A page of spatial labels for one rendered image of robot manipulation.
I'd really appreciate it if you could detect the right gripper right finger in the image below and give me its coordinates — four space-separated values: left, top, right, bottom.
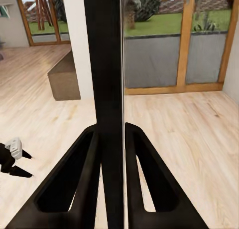
125 122 209 229

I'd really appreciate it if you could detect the poster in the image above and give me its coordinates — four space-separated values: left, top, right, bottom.
84 0 125 229

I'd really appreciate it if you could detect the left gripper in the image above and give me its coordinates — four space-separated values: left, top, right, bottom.
0 143 32 178

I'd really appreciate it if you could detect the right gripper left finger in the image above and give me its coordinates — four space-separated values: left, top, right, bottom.
4 124 102 229

